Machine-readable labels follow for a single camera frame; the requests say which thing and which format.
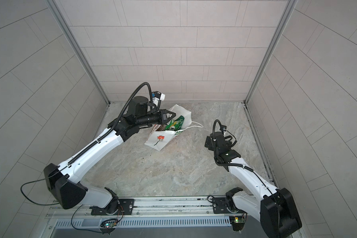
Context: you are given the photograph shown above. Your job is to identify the circuit board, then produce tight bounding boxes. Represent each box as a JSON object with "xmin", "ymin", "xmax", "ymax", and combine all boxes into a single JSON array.
[
  {"xmin": 229, "ymin": 216, "xmax": 246, "ymax": 232},
  {"xmin": 100, "ymin": 218, "xmax": 118, "ymax": 229}
]

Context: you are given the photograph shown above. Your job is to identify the aluminium corner post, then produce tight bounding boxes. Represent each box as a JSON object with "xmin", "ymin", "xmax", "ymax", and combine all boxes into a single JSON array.
[
  {"xmin": 45, "ymin": 0, "xmax": 110, "ymax": 106},
  {"xmin": 245, "ymin": 0, "xmax": 297, "ymax": 105}
]

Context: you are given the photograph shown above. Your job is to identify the aluminium left corner post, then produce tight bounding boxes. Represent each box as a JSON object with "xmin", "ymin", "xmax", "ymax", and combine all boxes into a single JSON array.
[{"xmin": 45, "ymin": 0, "xmax": 110, "ymax": 106}]

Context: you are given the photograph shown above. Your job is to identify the white floral paper bag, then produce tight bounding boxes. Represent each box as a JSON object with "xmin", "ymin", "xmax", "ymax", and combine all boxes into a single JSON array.
[{"xmin": 145, "ymin": 105, "xmax": 203, "ymax": 151}]

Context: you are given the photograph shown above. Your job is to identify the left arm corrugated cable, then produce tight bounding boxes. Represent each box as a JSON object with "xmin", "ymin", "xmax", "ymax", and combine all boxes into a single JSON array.
[{"xmin": 66, "ymin": 82, "xmax": 153, "ymax": 166}]

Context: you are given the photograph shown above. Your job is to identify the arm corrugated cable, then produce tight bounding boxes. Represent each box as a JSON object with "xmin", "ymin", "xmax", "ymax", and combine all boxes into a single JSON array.
[
  {"xmin": 66, "ymin": 82, "xmax": 153, "ymax": 166},
  {"xmin": 212, "ymin": 119, "xmax": 255, "ymax": 173}
]

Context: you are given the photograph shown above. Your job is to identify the black loose cable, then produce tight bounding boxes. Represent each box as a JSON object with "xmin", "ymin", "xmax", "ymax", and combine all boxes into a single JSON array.
[{"xmin": 20, "ymin": 169, "xmax": 66, "ymax": 206}]

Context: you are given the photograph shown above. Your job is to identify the right circuit board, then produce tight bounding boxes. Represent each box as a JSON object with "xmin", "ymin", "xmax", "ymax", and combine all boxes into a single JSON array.
[{"xmin": 229, "ymin": 216, "xmax": 246, "ymax": 232}]

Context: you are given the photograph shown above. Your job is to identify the aluminium right corner post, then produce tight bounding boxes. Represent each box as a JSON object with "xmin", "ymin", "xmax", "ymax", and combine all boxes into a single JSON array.
[{"xmin": 245, "ymin": 0, "xmax": 297, "ymax": 105}]

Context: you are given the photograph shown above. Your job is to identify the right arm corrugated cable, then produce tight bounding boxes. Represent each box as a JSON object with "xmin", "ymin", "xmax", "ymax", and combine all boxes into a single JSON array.
[{"xmin": 212, "ymin": 119, "xmax": 255, "ymax": 173}]

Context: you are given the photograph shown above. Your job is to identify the green Fox's candy packet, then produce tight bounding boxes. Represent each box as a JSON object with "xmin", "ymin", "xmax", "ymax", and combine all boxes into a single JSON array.
[{"xmin": 165, "ymin": 116, "xmax": 184, "ymax": 131}]

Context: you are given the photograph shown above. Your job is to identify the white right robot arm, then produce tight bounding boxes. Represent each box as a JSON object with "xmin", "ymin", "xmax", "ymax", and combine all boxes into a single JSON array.
[{"xmin": 204, "ymin": 132, "xmax": 302, "ymax": 238}]

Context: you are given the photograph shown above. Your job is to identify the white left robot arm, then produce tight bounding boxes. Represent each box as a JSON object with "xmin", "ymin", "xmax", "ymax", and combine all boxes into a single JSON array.
[{"xmin": 44, "ymin": 96, "xmax": 176, "ymax": 215}]

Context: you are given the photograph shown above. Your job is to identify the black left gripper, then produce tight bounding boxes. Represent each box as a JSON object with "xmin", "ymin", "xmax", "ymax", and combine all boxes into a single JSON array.
[{"xmin": 135, "ymin": 110, "xmax": 177, "ymax": 129}]

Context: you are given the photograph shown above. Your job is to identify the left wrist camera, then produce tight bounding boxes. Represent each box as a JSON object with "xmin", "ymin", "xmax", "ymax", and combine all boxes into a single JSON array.
[{"xmin": 152, "ymin": 91, "xmax": 165, "ymax": 106}]

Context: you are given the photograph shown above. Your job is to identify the left circuit board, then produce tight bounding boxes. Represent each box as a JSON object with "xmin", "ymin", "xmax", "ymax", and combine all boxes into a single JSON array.
[{"xmin": 100, "ymin": 218, "xmax": 118, "ymax": 229}]

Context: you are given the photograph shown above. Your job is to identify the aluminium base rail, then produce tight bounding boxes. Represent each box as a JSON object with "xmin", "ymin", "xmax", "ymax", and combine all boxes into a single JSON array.
[{"xmin": 41, "ymin": 195, "xmax": 268, "ymax": 238}]

